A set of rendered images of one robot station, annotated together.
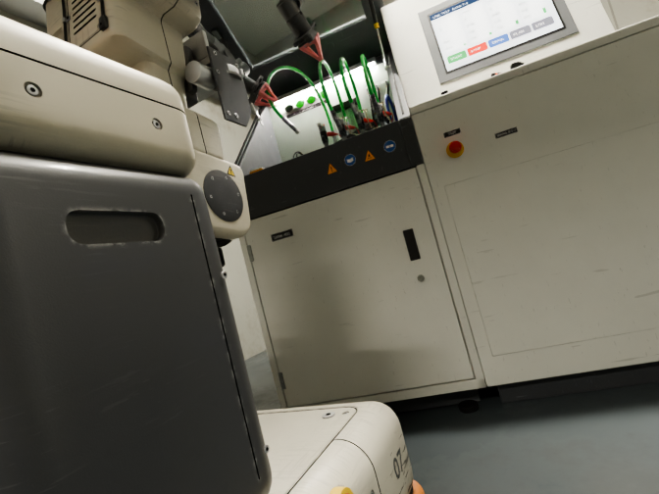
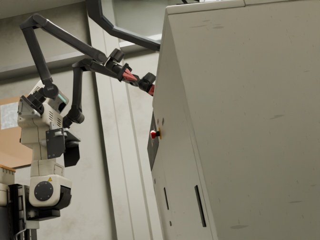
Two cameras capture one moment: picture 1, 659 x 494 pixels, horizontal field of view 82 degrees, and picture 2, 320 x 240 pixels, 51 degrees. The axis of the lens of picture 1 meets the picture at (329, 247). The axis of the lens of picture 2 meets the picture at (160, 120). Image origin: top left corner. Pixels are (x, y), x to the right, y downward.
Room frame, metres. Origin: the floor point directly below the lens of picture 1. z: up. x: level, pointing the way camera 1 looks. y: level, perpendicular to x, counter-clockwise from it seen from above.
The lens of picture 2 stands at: (0.61, -1.70, 0.40)
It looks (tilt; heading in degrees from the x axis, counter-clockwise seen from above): 19 degrees up; 66
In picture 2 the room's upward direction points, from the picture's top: 11 degrees counter-clockwise
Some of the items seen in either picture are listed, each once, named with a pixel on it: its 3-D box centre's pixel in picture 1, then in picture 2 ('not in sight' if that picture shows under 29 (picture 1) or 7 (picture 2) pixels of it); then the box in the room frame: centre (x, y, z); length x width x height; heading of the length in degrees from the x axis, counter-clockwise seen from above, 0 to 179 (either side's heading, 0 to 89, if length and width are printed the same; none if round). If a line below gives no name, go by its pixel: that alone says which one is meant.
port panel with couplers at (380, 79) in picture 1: (381, 108); not in sight; (1.73, -0.40, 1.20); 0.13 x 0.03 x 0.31; 74
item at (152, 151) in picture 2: (318, 174); (155, 145); (1.31, -0.03, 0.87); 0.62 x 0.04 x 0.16; 74
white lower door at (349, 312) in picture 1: (347, 293); (166, 224); (1.30, -0.02, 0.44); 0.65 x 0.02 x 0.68; 74
